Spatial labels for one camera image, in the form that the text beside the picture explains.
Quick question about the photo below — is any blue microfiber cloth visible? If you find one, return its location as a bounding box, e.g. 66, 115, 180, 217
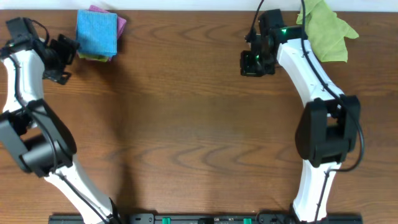
76, 10, 118, 57

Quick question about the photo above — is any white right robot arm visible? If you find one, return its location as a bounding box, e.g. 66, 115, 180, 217
240, 9, 364, 223

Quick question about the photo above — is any left black cable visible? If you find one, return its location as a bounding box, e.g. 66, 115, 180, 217
6, 17, 118, 224

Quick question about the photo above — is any folded green cloth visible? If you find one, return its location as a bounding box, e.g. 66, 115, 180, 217
78, 53, 110, 62

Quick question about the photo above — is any folded purple top cloth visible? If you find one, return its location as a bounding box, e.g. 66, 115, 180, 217
88, 5, 127, 39

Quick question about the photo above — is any black cable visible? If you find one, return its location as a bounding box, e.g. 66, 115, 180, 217
6, 17, 118, 224
244, 0, 365, 224

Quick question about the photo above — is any right black cable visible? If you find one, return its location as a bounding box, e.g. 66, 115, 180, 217
244, 0, 365, 224

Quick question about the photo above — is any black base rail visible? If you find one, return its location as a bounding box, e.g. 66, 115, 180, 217
48, 213, 363, 224

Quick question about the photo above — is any crumpled green cloth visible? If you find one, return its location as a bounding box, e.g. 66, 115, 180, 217
296, 0, 359, 62

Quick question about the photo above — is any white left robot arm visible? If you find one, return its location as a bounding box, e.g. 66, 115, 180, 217
1, 17, 122, 223

